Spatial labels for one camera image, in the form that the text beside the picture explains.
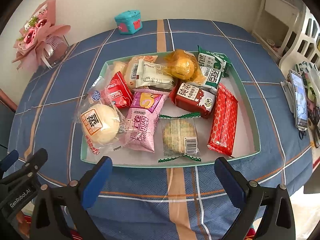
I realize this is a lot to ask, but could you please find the pale yellow bun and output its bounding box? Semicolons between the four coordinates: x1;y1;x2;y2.
113;61;127;76

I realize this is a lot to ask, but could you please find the white bun clear wrapper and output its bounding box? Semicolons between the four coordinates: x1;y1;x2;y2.
75;77;129;155

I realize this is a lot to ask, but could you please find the smartphone on stand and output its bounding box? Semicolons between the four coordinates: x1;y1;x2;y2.
289;70;308;131

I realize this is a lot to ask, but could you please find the round cookie green-edged wrapper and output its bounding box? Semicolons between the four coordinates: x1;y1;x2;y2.
158;112;202;163

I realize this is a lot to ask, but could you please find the clear acrylic bouquet box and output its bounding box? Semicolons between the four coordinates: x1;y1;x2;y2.
43;36;69;68

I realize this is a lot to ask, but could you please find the pink rose bouquet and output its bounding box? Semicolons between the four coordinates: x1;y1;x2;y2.
13;0;71;73

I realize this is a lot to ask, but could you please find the cream white snack pack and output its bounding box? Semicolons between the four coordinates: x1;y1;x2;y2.
136;59;176;90

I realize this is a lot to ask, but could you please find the red heart snack pack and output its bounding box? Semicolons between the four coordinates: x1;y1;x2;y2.
101;72;133;109

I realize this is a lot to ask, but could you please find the dark red biscuit pack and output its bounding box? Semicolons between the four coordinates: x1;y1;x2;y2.
169;81;216;119

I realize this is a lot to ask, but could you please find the blue plaid tablecloth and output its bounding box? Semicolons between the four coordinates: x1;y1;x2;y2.
9;19;313;239

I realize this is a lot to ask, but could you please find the white shelf unit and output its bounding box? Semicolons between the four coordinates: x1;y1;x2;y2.
252;0;319;75

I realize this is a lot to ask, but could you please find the orange cake wrapper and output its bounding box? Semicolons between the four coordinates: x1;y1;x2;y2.
164;49;205;85

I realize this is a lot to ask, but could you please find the pink swiss roll pack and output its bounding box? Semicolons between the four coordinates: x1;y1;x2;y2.
122;88;169;153

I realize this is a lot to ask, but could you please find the tan red-printed snack pack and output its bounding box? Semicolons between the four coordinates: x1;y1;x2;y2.
124;55;158;89

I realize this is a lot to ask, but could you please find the red gold-patterned snack bar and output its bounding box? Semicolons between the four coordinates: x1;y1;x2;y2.
207;83;238;157

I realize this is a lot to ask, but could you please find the teal toy box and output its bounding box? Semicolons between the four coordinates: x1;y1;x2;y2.
114;10;143;35

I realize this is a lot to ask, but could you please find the teal-rimmed white tray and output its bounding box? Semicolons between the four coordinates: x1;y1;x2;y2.
80;51;262;169

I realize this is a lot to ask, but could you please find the green biscuit pack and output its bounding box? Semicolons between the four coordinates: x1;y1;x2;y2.
197;46;232;94

